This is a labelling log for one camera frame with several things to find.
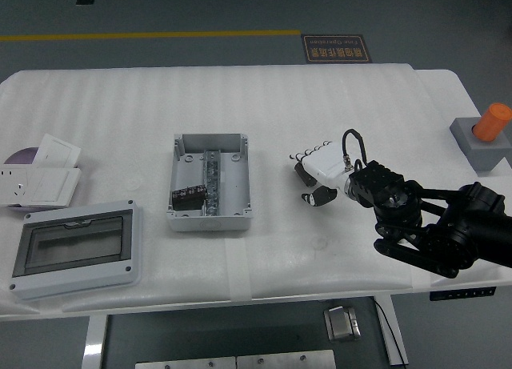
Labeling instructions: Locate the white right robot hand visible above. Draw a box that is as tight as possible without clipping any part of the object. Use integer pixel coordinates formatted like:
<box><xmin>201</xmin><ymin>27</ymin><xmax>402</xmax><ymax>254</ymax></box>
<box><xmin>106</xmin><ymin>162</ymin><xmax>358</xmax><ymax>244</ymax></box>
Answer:
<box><xmin>288</xmin><ymin>140</ymin><xmax>354</xmax><ymax>207</ymax></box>

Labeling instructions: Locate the open grey junction box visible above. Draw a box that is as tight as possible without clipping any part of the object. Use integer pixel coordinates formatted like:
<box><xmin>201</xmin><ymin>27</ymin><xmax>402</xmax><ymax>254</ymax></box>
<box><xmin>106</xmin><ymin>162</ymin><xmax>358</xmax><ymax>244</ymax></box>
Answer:
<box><xmin>166</xmin><ymin>132</ymin><xmax>255</xmax><ymax>233</ymax></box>

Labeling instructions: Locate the white foam mat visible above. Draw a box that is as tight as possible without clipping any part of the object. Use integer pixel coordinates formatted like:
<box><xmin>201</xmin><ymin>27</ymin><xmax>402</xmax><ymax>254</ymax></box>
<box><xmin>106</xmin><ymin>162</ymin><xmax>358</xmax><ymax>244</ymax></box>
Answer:
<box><xmin>0</xmin><ymin>62</ymin><xmax>433</xmax><ymax>319</ymax></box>

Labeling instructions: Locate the black floor sign orange text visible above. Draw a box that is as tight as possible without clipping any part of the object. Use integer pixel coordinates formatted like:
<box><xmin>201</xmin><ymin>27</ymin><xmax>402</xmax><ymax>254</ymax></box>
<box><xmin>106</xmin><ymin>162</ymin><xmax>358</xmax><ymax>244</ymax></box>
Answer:
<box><xmin>301</xmin><ymin>34</ymin><xmax>374</xmax><ymax>64</ymax></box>

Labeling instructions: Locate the grey block holder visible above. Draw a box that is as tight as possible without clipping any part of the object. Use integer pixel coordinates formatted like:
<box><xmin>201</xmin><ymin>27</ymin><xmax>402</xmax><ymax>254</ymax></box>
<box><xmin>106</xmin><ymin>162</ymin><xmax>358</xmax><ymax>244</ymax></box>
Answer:
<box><xmin>450</xmin><ymin>116</ymin><xmax>512</xmax><ymax>172</ymax></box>

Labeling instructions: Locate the orange cylinder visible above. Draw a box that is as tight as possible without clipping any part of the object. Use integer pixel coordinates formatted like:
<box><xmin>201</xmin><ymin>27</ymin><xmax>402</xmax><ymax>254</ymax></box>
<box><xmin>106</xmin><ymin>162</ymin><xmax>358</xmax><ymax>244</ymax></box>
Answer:
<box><xmin>474</xmin><ymin>102</ymin><xmax>512</xmax><ymax>142</ymax></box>

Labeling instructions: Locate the white table leg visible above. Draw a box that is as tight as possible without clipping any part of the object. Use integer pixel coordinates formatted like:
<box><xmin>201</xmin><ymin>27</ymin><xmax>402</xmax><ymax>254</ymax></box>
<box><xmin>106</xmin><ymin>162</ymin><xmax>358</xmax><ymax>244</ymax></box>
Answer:
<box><xmin>83</xmin><ymin>315</ymin><xmax>110</xmax><ymax>369</ymax></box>
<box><xmin>375</xmin><ymin>295</ymin><xmax>410</xmax><ymax>367</ymax></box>

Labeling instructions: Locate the black table control panel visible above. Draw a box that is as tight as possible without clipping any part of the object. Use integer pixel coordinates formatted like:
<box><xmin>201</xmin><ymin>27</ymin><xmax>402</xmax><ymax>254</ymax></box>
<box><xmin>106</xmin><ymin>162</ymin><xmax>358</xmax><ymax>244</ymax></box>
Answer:
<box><xmin>429</xmin><ymin>287</ymin><xmax>498</xmax><ymax>303</ymax></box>

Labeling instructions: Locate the grey metal plate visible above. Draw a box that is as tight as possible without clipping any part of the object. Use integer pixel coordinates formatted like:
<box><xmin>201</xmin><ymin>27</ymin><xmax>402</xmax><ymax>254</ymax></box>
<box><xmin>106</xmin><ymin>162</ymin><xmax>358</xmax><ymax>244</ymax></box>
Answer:
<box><xmin>236</xmin><ymin>349</ymin><xmax>337</xmax><ymax>369</ymax></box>

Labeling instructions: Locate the yellow floor tape line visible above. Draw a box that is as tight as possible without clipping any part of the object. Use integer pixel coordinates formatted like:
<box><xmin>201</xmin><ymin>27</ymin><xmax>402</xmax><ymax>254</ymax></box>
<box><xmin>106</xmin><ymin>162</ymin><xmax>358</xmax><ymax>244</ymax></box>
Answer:
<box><xmin>0</xmin><ymin>29</ymin><xmax>302</xmax><ymax>42</ymax></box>

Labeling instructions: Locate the grey cover with dark window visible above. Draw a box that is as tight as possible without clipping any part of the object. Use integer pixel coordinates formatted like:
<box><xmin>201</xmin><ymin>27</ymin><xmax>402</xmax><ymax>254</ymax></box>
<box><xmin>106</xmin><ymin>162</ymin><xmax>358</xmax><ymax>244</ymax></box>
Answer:
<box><xmin>8</xmin><ymin>199</ymin><xmax>144</xmax><ymax>301</ymax></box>

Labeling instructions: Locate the purple disc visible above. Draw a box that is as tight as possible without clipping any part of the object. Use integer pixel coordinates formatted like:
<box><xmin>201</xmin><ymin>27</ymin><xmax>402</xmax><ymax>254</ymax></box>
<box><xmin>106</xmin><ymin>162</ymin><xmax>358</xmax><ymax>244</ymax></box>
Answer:
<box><xmin>2</xmin><ymin>147</ymin><xmax>40</xmax><ymax>166</ymax></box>

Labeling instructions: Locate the white socket panel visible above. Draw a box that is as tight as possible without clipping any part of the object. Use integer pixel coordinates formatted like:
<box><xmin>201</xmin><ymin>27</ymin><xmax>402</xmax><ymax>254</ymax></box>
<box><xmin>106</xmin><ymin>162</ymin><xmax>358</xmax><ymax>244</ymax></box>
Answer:
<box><xmin>0</xmin><ymin>164</ymin><xmax>32</xmax><ymax>206</ymax></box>

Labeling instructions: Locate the metal rail inside box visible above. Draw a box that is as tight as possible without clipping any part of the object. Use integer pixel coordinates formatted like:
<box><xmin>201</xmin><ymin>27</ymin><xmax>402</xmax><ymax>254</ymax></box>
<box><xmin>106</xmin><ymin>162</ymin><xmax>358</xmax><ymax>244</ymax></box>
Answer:
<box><xmin>202</xmin><ymin>148</ymin><xmax>223</xmax><ymax>217</ymax></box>

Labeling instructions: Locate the thin black cable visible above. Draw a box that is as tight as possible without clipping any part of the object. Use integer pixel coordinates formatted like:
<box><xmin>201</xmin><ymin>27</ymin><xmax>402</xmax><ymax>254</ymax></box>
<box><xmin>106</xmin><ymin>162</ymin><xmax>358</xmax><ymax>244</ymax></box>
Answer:
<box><xmin>373</xmin><ymin>298</ymin><xmax>405</xmax><ymax>367</ymax></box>

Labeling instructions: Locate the white switch panel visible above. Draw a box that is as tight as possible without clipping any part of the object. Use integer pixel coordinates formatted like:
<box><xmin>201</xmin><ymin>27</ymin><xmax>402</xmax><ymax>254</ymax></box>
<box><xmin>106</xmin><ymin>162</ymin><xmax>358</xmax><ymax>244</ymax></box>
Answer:
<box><xmin>34</xmin><ymin>133</ymin><xmax>83</xmax><ymax>169</ymax></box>
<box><xmin>19</xmin><ymin>166</ymin><xmax>82</xmax><ymax>208</ymax></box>

